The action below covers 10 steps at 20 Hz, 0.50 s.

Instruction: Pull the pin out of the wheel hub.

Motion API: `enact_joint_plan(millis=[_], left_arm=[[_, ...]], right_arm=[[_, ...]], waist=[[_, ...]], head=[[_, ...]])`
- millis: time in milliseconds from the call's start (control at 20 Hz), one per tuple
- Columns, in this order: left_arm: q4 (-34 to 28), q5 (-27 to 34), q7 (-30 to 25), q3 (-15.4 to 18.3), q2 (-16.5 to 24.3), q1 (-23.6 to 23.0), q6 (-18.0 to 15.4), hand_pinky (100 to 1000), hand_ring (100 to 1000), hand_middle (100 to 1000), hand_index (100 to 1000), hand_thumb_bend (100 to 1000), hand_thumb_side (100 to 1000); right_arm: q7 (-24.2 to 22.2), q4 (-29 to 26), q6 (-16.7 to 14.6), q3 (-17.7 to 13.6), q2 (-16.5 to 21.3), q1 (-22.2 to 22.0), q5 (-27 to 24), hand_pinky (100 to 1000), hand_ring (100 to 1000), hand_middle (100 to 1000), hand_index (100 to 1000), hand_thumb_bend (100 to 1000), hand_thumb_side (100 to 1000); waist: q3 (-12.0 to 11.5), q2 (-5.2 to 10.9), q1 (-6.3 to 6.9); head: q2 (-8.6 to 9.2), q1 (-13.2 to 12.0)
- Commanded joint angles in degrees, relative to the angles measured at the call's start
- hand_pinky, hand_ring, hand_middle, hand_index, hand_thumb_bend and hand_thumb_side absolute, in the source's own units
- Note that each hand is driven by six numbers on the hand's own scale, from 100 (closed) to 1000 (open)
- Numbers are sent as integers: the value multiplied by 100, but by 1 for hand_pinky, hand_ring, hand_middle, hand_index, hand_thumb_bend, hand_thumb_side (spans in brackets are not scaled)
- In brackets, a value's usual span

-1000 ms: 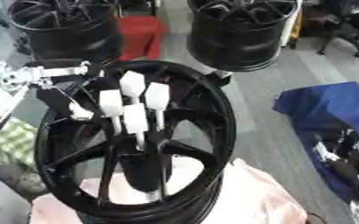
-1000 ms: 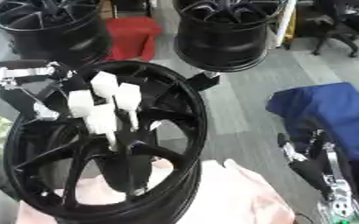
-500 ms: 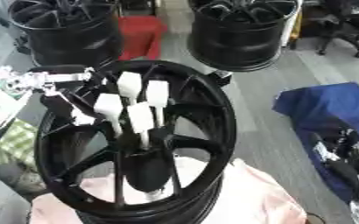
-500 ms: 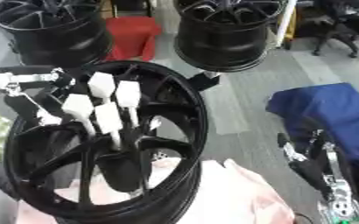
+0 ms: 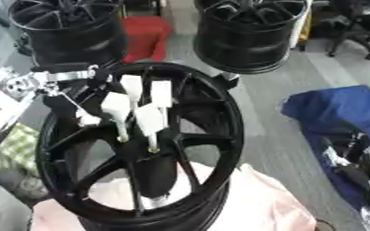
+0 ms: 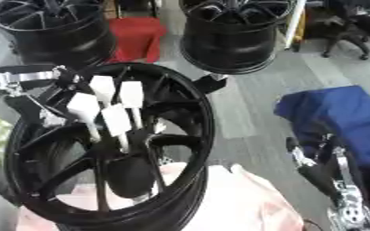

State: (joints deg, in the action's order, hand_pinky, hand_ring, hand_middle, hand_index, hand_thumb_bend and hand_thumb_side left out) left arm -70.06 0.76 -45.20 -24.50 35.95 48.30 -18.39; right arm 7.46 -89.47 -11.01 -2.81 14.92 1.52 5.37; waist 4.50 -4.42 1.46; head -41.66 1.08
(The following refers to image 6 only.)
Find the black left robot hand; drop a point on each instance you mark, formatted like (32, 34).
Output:
(62, 85)

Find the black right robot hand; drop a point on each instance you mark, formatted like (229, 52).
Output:
(322, 176)

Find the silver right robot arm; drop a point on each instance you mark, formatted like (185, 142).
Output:
(354, 215)

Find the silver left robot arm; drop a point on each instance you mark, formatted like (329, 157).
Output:
(33, 75)

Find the white pin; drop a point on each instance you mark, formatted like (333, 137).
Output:
(102, 85)
(83, 106)
(115, 118)
(132, 94)

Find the black wheel rim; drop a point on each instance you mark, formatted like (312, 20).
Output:
(227, 45)
(62, 39)

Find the black spoked wheel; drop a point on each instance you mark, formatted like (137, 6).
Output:
(191, 120)

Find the blue cloth bundle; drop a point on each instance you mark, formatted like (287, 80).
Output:
(341, 120)

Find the red fabric box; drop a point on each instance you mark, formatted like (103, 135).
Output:
(136, 37)

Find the black office chair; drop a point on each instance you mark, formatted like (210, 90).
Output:
(346, 28)

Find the white pole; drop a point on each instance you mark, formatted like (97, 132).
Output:
(294, 24)

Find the black bracket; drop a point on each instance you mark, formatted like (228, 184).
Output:
(210, 84)

